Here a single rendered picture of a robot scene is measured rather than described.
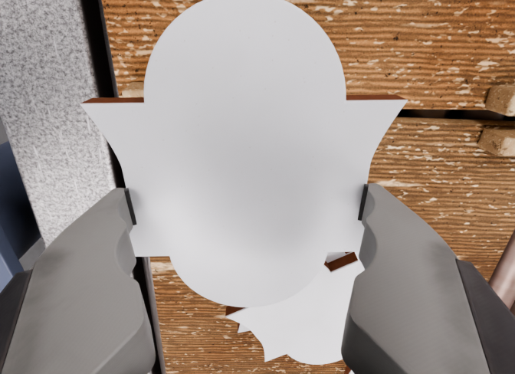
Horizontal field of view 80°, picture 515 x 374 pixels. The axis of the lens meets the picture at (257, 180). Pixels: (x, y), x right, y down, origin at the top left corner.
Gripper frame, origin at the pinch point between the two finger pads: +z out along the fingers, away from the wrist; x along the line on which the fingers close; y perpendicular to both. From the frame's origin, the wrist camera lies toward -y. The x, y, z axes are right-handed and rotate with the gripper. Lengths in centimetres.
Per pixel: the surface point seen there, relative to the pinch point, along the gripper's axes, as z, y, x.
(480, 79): 12.4, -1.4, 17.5
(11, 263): 18.2, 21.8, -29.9
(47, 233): 13.5, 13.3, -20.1
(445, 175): 11.9, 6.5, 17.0
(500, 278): 13.2, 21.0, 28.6
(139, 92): 9.8, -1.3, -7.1
